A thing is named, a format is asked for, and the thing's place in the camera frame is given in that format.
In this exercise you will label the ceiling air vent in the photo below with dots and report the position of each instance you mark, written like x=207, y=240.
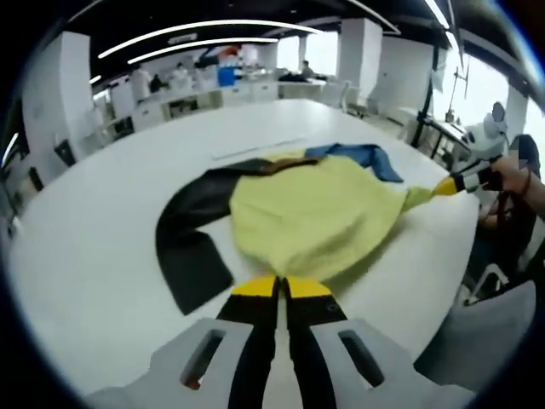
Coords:
x=182, y=38

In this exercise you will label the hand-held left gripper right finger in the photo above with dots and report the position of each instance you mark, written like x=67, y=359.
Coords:
x=311, y=324

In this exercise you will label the person's dark clothing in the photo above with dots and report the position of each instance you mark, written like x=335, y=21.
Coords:
x=511, y=238

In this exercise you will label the thin metal stand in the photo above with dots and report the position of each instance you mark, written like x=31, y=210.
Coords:
x=460, y=81

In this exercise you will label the white tall appliance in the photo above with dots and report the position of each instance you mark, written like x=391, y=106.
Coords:
x=123, y=102

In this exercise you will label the black frame desk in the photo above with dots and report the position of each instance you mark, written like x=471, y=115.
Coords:
x=443, y=130

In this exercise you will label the white pillar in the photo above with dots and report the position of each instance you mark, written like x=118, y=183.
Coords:
x=59, y=98

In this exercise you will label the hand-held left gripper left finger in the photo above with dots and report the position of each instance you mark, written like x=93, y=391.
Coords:
x=255, y=324

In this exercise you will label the person's right hand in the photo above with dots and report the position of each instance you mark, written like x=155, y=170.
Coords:
x=511, y=174

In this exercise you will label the grey mesh chair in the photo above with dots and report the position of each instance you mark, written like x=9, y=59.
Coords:
x=481, y=332

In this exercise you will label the straight ceiling light strip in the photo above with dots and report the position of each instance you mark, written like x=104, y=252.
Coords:
x=436, y=13

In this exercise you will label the black standing board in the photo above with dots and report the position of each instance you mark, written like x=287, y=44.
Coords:
x=64, y=153

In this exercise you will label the blue bin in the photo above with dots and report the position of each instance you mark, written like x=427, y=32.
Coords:
x=226, y=76

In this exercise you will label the curved ceiling light strip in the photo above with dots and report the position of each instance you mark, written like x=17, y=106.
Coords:
x=204, y=26
x=204, y=44

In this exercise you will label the white chair frame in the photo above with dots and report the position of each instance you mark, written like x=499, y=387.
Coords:
x=489, y=270

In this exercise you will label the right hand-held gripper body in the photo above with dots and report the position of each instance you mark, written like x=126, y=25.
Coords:
x=487, y=138

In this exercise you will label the yellow black blue garment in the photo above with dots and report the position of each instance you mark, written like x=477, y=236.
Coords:
x=306, y=213

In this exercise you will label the white cabinet row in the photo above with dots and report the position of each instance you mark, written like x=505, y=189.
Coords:
x=204, y=102

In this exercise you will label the black stand pole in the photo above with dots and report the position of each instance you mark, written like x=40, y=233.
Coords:
x=426, y=98

